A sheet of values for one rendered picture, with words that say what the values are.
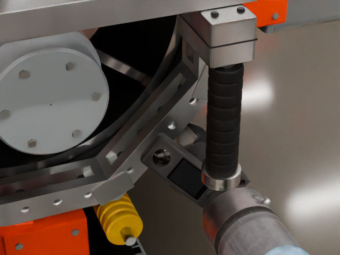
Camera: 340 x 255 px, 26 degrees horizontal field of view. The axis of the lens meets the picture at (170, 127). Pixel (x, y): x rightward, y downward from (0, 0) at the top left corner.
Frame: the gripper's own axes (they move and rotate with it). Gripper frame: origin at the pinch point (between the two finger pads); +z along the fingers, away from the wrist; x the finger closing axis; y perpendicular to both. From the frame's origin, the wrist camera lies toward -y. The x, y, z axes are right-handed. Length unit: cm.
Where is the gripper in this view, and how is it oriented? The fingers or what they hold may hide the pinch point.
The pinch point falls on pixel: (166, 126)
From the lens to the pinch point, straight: 111.2
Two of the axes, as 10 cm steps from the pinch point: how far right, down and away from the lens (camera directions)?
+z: -3.6, -5.2, 7.7
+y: 6.6, 4.5, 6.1
